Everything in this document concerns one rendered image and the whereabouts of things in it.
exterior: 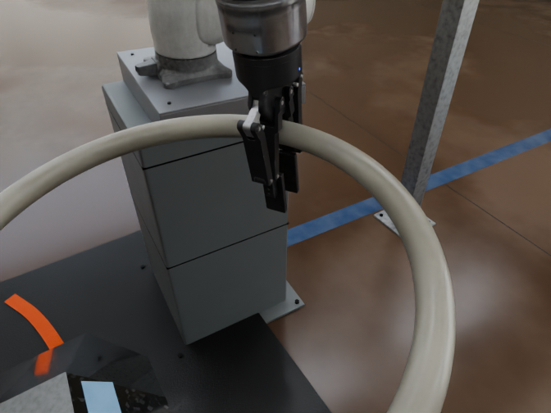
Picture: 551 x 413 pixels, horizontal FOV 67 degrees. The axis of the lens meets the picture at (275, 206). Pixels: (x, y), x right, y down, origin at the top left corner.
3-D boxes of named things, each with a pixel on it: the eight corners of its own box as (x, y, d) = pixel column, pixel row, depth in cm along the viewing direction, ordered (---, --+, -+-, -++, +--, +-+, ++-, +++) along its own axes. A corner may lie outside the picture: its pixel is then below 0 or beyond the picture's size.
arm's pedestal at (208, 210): (136, 268, 172) (79, 80, 121) (246, 228, 191) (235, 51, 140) (176, 366, 138) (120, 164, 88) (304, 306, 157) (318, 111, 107)
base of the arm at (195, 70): (127, 64, 110) (123, 43, 106) (206, 52, 119) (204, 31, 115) (149, 93, 98) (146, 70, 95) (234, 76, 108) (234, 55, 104)
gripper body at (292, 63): (253, 22, 49) (262, 93, 55) (216, 54, 44) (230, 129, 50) (313, 28, 46) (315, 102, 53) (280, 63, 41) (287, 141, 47)
